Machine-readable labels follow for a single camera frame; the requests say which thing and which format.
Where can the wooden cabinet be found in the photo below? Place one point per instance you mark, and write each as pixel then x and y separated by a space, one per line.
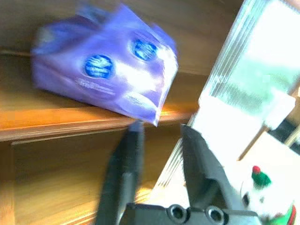
pixel 58 164

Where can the ribbed glass sliding door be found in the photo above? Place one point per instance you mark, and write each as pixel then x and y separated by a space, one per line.
pixel 257 58

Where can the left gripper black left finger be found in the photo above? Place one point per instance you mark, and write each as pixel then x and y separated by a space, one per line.
pixel 122 168

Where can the white plush toy green hat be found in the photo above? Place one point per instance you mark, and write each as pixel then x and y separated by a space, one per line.
pixel 260 179

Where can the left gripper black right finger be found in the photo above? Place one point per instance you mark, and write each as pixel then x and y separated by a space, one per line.
pixel 201 168

